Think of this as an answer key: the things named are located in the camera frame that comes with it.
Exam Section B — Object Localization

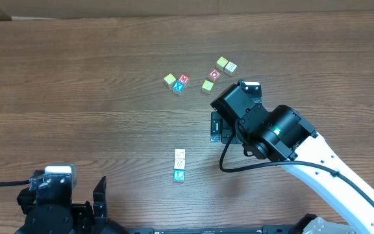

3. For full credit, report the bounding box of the red edged wooden block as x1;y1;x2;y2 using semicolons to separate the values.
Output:
175;149;186;159

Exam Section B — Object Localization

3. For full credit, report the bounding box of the green edged wooden block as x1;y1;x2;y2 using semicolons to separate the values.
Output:
174;159;186;170

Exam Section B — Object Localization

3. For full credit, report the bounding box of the blue wooden block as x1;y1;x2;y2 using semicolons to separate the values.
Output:
173;170;185;183

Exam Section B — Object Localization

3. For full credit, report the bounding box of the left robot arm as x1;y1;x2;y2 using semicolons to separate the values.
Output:
16;170;127;234

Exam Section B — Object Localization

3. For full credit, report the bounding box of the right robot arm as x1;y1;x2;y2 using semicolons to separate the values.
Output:
211;80;374;233

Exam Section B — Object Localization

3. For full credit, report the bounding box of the yellow block middle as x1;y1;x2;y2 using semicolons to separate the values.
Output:
201;80;214;94

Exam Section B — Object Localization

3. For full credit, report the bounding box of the yellow block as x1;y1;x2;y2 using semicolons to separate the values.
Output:
164;73;177;89
201;80;214;94
216;57;229;72

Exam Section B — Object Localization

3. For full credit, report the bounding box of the red circle block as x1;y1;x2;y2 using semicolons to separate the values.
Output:
208;69;221;83

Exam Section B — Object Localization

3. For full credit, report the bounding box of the blue X block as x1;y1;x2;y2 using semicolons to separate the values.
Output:
172;81;185;95

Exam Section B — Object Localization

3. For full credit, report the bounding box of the red M block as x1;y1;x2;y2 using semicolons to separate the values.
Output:
177;74;190;87

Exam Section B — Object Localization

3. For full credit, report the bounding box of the white block far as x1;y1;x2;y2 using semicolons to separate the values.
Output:
224;61;237;77

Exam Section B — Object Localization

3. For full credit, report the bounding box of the yellow block far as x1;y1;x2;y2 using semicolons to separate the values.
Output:
216;57;229;72

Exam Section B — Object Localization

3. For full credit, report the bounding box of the yellow block left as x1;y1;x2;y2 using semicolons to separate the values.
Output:
164;73;177;89

